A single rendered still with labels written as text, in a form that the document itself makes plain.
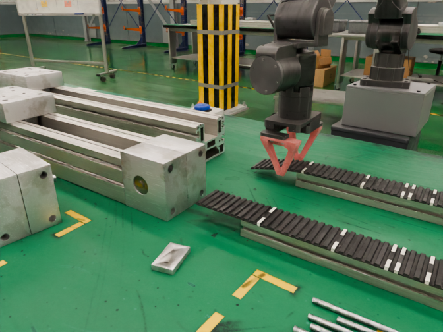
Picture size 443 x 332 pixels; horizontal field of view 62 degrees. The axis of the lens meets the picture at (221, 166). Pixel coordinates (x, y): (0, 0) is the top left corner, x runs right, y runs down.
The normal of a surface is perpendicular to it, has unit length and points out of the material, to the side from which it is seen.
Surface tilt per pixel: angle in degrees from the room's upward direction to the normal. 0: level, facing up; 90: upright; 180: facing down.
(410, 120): 90
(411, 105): 90
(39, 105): 90
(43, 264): 0
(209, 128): 90
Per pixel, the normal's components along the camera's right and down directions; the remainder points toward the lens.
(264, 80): -0.65, 0.30
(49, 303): 0.00, -0.92
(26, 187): 0.74, 0.27
